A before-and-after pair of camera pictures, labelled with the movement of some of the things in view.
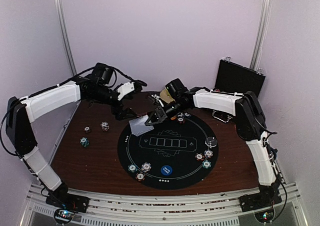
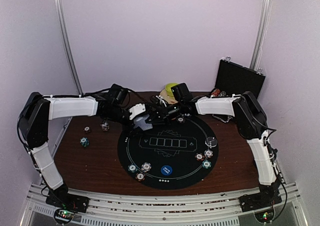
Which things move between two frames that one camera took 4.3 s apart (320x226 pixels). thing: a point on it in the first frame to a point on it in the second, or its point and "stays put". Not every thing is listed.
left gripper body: [116, 108] to [126, 128]
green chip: [206, 164] stays put
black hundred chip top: [181, 120] stays put
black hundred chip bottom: [140, 176] stays put
